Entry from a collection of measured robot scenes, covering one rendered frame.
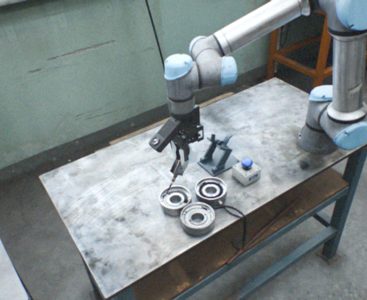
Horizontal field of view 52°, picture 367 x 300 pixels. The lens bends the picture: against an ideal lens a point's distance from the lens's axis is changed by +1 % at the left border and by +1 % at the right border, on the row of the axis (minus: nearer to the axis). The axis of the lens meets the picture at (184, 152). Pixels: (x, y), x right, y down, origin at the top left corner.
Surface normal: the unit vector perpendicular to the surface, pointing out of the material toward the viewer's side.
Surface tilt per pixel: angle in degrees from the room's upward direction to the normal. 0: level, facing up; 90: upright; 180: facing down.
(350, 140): 97
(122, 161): 0
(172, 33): 90
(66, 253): 0
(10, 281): 0
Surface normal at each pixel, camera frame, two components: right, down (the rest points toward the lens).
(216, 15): 0.55, 0.50
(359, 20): 0.17, 0.50
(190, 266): -0.06, -0.78
